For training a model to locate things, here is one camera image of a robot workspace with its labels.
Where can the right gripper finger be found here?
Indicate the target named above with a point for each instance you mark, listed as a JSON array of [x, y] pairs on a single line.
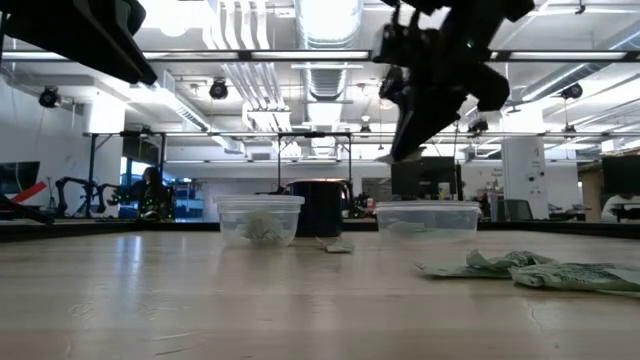
[[425, 122]]

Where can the green Stevia sweetener packet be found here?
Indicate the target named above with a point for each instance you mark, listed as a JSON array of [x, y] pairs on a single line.
[[450, 271], [340, 246], [565, 277], [261, 227], [510, 260], [407, 227]]

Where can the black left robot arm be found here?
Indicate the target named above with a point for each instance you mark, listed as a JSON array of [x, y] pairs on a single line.
[[75, 35]]

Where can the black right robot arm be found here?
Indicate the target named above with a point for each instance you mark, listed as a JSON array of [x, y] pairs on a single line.
[[470, 10]]

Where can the black background robot arm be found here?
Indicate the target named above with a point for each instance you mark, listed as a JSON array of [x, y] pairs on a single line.
[[75, 192]]

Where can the black ceiling spotlight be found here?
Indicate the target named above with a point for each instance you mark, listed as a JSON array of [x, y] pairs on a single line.
[[48, 97], [477, 125], [218, 89], [571, 91]]

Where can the black monitor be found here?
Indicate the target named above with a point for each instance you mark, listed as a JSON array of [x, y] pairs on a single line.
[[17, 177], [425, 175], [622, 175]]

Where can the clear plastic container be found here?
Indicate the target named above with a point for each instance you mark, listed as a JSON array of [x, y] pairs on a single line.
[[450, 220], [235, 210]]

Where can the white pillar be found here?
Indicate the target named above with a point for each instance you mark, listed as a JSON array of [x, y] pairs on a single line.
[[525, 170]]

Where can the grey office chair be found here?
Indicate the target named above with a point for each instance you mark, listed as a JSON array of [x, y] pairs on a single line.
[[517, 210]]

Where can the black cup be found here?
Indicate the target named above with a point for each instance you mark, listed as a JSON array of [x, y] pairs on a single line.
[[322, 210]]

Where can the person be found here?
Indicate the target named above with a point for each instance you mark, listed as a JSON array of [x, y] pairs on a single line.
[[620, 202], [150, 192]]

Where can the red slanted bar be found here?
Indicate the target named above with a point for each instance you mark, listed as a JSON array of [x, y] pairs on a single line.
[[30, 191]]

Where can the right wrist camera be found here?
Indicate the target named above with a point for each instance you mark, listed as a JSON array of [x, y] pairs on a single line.
[[392, 44]]

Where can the silver ceiling duct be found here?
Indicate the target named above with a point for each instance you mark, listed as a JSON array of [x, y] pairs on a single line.
[[327, 30]]

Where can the black background workstation frame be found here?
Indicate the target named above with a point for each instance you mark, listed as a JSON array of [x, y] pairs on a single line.
[[91, 175]]

